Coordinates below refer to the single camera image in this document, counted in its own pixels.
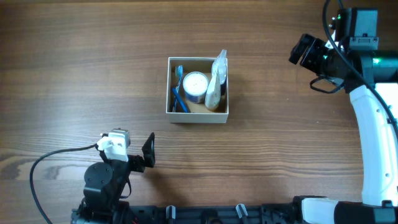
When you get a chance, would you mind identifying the blue spray bottle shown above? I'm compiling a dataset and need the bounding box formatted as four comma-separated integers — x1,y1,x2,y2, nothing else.
218,63,228,95

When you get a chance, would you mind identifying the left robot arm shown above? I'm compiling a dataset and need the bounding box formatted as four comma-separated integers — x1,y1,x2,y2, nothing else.
71,129,155,223

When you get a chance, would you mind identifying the black camera cable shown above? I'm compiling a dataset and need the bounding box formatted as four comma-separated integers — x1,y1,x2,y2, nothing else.
29,143,99,224
322,0,398,134

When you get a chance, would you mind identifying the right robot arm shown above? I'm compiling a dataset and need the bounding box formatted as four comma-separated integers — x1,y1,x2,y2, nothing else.
288,7,397,223

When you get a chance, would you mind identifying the white blue round jar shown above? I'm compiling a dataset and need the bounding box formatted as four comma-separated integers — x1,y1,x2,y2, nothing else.
183,72,209,104

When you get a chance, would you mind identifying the black left camera cable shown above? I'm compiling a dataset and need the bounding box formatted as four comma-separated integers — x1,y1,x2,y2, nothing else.
29,143,99,224

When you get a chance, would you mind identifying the blue disposable razor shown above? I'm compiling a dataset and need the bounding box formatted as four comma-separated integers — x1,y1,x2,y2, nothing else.
172,88,190,113

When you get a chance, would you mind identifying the black right camera cable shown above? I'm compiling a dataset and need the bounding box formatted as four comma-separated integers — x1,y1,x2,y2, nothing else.
322,0,398,134

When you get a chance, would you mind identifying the blue white toothbrush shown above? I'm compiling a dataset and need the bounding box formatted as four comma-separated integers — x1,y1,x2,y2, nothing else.
172,65,183,112

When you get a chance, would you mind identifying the white floral tube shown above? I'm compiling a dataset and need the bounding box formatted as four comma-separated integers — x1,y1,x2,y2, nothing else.
205,49,227,111

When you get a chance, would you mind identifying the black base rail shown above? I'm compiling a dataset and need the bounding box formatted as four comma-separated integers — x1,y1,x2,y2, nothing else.
71,203,312,224

